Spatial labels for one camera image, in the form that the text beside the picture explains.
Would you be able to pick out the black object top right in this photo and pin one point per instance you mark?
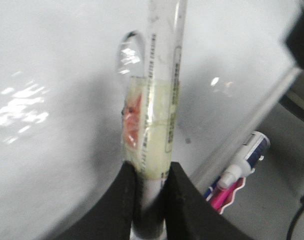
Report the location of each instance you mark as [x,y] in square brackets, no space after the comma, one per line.
[294,40]

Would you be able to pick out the pink marker pen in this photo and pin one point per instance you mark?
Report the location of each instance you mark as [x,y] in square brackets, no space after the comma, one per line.
[220,196]

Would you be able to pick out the red magnet taped to marker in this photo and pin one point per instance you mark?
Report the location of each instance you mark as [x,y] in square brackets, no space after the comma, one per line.
[131,117]

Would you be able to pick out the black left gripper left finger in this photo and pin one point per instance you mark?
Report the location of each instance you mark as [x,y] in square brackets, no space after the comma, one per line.
[111,217]

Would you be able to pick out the white whiteboard with aluminium frame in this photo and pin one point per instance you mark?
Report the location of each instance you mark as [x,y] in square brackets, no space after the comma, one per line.
[61,98]

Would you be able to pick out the white blue capped marker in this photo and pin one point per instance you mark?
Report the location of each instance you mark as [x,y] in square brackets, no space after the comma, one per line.
[243,162]

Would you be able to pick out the red blue pen holder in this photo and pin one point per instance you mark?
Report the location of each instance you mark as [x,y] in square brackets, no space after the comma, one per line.
[230,199]

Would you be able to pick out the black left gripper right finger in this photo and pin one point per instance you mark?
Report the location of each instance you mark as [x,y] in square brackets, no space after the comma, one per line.
[189,216]

